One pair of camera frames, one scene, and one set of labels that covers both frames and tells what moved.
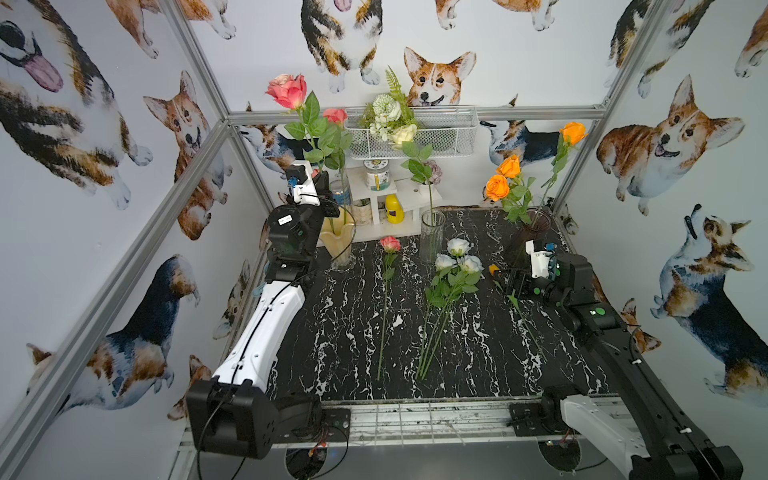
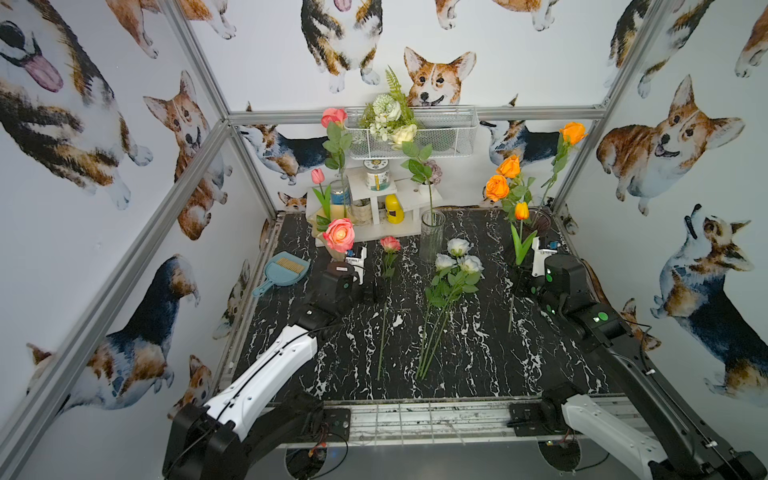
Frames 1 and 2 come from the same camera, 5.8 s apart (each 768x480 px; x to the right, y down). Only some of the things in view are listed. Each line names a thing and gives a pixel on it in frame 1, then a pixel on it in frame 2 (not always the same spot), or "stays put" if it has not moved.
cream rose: (416, 166) stays put
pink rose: (343, 139) stays put
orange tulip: (494, 270) → (520, 244)
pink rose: (292, 92) → (339, 234)
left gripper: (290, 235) → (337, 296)
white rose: (458, 247) stays put
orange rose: (515, 198) stays put
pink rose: (389, 245) stays put
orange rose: (572, 134) stays put
